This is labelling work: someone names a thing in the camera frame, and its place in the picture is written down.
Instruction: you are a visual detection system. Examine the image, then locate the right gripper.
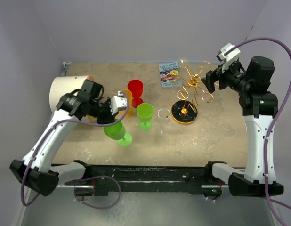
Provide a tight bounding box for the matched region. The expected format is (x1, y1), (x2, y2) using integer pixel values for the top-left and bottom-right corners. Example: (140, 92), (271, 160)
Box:
(202, 57), (252, 94)

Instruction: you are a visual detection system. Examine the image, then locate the green goblet front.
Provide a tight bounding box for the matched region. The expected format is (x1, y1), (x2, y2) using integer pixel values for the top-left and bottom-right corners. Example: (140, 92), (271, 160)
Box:
(104, 121), (132, 147)

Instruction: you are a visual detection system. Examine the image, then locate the green goblet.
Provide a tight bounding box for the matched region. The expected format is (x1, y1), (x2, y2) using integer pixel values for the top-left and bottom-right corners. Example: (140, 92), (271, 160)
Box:
(136, 103), (154, 131)
(104, 121), (132, 147)

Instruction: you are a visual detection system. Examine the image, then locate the orange plastic goblet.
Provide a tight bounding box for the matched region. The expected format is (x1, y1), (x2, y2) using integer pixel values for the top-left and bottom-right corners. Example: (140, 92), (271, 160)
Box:
(122, 89), (134, 118)

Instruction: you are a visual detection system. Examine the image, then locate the clear wine glass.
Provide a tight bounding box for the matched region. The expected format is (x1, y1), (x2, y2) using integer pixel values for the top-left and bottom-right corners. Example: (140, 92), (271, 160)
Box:
(172, 58), (189, 93)
(156, 108), (170, 135)

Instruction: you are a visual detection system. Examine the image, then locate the gold wine glass rack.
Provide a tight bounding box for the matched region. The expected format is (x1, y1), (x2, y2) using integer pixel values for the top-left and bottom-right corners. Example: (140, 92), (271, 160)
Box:
(170, 61), (214, 125)

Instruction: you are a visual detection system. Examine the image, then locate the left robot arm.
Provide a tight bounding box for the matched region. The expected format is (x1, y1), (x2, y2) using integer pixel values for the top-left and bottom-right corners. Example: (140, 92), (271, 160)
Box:
(10, 79), (128, 206)

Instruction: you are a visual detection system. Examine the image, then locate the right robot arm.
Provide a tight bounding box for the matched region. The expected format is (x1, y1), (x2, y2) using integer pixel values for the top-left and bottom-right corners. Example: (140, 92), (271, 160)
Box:
(202, 56), (284, 197)

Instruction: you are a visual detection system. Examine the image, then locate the clear wine glass standing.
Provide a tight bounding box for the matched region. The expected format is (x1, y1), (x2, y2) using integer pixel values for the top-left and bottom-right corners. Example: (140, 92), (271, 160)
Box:
(156, 108), (170, 135)

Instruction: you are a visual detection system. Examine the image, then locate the red plastic goblet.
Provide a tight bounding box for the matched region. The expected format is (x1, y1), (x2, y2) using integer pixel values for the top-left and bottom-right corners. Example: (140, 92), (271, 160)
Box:
(127, 79), (143, 108)

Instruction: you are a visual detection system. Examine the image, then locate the treehouse paperback book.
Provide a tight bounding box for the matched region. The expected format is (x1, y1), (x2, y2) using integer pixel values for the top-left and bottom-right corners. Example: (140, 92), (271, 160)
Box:
(158, 62), (179, 88)

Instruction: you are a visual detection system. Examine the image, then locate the white cylinder with orange lid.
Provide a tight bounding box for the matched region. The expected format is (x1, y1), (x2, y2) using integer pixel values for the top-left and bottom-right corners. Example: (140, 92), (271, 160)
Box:
(49, 76), (98, 121)

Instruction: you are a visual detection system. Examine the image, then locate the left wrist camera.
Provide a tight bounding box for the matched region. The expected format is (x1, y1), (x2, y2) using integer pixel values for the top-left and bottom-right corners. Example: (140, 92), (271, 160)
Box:
(110, 91), (128, 115)

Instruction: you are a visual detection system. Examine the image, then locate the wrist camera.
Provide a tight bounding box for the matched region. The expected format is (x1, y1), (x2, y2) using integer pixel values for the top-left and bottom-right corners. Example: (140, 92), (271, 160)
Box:
(110, 91), (128, 115)
(217, 43), (241, 72)

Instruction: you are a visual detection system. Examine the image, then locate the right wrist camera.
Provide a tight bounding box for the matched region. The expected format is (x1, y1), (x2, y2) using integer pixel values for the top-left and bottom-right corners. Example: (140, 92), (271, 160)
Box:
(217, 43), (241, 72)

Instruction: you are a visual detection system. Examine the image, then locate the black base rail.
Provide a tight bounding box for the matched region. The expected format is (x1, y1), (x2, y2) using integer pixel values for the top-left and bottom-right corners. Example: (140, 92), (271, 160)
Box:
(66, 165), (226, 196)

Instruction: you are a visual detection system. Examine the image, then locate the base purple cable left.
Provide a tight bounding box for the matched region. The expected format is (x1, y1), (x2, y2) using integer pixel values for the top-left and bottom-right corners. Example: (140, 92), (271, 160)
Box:
(73, 174), (123, 210)

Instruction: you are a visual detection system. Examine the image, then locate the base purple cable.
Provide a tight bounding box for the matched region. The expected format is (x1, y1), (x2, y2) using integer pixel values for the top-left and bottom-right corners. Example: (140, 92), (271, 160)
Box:
(205, 192), (231, 203)
(73, 174), (123, 210)

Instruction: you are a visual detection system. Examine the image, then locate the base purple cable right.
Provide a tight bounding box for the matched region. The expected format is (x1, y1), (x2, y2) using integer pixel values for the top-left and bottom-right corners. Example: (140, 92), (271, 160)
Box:
(205, 192), (231, 203)

